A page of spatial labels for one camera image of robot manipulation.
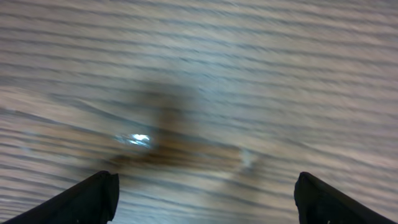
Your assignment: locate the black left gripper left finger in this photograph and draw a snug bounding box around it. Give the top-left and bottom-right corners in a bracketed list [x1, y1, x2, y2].
[4, 170, 119, 224]

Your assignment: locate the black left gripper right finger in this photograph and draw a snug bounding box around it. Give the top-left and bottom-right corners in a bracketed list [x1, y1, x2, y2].
[294, 172, 396, 224]

